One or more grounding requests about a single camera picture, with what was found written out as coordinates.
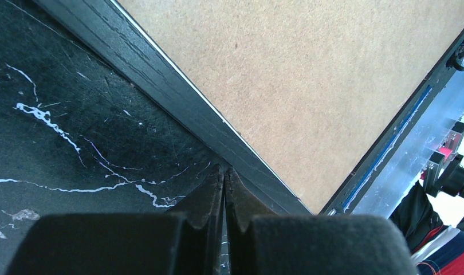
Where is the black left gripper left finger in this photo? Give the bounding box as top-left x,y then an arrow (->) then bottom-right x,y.
6,165 -> 224,274

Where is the person in red clothing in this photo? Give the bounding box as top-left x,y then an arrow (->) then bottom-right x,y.
390,182 -> 464,274

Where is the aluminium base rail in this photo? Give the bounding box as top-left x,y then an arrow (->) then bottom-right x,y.
352,71 -> 464,218

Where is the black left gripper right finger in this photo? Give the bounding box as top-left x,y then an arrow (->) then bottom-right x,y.
223,168 -> 418,274

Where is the black picture frame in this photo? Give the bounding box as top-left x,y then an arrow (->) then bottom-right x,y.
38,1 -> 456,215

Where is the brown cardboard backing board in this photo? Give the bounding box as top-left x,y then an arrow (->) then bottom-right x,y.
121,1 -> 464,213

